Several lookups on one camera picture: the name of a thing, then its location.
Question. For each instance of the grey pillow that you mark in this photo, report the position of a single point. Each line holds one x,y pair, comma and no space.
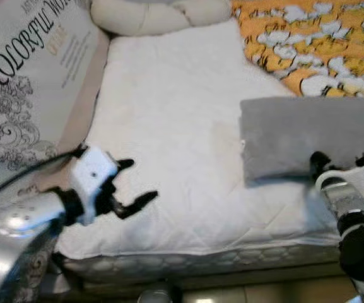
295,132

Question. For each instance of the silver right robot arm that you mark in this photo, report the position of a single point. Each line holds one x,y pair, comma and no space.
349,202

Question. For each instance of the orange cartoon print blanket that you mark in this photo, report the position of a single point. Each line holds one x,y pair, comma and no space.
295,38

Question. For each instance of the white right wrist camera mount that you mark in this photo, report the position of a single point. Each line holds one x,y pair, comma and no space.
327,177

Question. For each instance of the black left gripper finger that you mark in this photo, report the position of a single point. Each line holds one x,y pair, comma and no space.
125,164
139,205

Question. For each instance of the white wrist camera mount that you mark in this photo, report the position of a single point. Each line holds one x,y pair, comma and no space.
327,177
93,173

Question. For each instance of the beige bolster cushion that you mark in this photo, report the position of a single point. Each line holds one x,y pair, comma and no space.
144,16

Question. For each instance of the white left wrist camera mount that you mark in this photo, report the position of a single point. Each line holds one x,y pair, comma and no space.
93,173

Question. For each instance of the white quilted mattress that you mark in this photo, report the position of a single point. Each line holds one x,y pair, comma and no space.
169,126

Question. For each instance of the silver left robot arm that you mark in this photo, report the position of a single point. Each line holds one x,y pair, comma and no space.
11,233

